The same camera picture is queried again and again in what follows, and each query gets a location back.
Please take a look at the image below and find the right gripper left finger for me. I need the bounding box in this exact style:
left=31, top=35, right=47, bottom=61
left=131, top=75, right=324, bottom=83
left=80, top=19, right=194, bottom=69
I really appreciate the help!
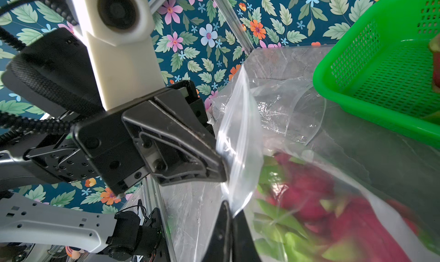
left=202, top=201, right=233, bottom=262

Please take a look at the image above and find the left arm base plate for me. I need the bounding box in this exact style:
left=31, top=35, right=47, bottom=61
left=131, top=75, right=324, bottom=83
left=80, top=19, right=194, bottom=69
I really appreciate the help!
left=135, top=208, right=171, bottom=262

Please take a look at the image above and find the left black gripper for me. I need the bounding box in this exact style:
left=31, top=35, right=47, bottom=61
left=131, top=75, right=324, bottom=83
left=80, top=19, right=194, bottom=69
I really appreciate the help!
left=24, top=80, right=228, bottom=194

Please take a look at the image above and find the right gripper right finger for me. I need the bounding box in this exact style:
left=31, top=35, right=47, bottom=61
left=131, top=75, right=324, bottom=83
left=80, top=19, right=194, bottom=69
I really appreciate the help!
left=232, top=210, right=261, bottom=262

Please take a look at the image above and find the clear zip-top bag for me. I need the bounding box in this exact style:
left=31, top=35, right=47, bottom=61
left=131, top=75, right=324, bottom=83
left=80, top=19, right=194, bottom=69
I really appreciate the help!
left=216, top=69, right=440, bottom=262
left=211, top=45, right=331, bottom=146

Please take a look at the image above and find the pink dragon fruit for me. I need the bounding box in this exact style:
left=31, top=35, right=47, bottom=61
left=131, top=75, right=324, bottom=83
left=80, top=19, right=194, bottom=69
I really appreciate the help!
left=429, top=34, right=440, bottom=93
left=253, top=153, right=408, bottom=262

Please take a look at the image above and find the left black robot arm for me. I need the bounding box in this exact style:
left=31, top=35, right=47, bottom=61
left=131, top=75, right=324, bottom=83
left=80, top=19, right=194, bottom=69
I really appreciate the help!
left=1, top=0, right=226, bottom=262

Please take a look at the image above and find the green plastic basket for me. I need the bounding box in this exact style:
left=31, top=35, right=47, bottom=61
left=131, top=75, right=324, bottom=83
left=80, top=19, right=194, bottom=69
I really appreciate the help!
left=313, top=0, right=440, bottom=147

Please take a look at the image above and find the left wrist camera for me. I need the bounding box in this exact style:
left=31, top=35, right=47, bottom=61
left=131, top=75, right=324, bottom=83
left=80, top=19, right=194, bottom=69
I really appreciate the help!
left=71, top=0, right=165, bottom=111

